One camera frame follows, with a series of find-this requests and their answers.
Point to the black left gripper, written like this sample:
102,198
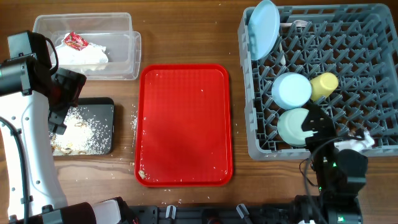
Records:
75,81

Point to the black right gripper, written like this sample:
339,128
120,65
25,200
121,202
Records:
325,134

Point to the green bowl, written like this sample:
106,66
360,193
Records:
289,127

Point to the yellow cup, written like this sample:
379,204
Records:
323,85

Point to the white napkin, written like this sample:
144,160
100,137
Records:
91,57

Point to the light blue bowl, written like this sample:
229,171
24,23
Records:
291,90

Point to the red snack wrapper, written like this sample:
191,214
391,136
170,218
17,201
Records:
75,41

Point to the white plastic fork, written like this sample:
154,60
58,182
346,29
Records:
296,23

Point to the light blue plate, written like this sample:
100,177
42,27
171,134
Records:
263,29

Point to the white plastic spoon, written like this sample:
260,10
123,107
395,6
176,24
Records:
282,60

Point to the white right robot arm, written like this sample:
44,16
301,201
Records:
333,174

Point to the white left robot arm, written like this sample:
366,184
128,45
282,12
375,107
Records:
34,101

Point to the clear plastic waste bin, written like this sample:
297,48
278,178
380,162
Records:
120,55

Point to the grey dishwasher rack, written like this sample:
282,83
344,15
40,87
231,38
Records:
357,43

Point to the black plastic bin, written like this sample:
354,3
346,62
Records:
99,130

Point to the spilled white rice pile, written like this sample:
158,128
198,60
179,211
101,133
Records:
77,133

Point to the nut shell scrap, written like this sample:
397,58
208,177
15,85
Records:
142,174

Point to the red serving tray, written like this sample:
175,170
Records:
184,133

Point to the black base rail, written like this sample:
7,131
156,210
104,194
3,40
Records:
264,214

